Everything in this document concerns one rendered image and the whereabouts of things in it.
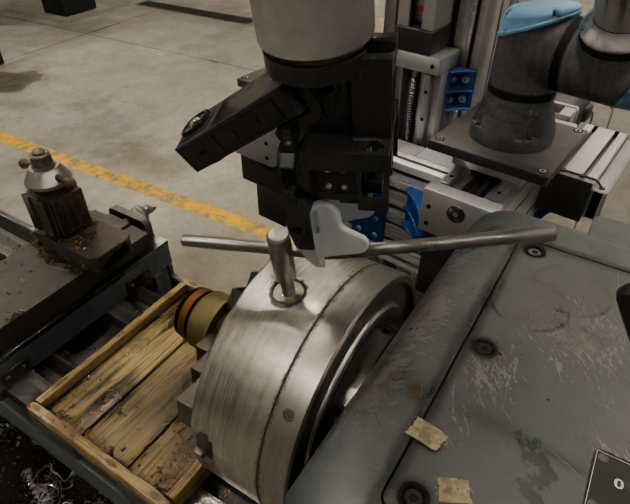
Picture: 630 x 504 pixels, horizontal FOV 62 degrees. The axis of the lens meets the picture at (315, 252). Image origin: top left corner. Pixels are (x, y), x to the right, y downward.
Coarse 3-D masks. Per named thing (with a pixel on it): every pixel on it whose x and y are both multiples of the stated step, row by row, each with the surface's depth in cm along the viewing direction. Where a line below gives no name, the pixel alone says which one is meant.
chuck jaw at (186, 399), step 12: (204, 348) 66; (204, 360) 64; (192, 372) 63; (192, 384) 61; (180, 396) 59; (192, 396) 59; (180, 408) 59; (192, 408) 58; (180, 420) 61; (204, 444) 57
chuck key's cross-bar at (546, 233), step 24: (192, 240) 51; (216, 240) 51; (240, 240) 50; (408, 240) 46; (432, 240) 45; (456, 240) 44; (480, 240) 43; (504, 240) 43; (528, 240) 42; (552, 240) 42
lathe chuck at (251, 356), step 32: (256, 288) 55; (320, 288) 55; (224, 320) 55; (256, 320) 53; (288, 320) 52; (224, 352) 53; (256, 352) 52; (288, 352) 51; (224, 384) 53; (256, 384) 51; (192, 416) 55; (224, 416) 53; (256, 416) 51; (224, 448) 54; (256, 448) 51; (256, 480) 53
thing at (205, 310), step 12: (204, 288) 73; (192, 300) 70; (204, 300) 70; (216, 300) 70; (228, 300) 69; (180, 312) 70; (192, 312) 69; (204, 312) 69; (216, 312) 68; (228, 312) 70; (180, 324) 70; (192, 324) 69; (204, 324) 68; (216, 324) 69; (192, 336) 69; (204, 336) 67
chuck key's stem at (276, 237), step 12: (276, 228) 49; (276, 240) 48; (288, 240) 48; (276, 252) 49; (288, 252) 49; (276, 264) 50; (288, 264) 50; (276, 276) 52; (288, 276) 51; (288, 288) 53
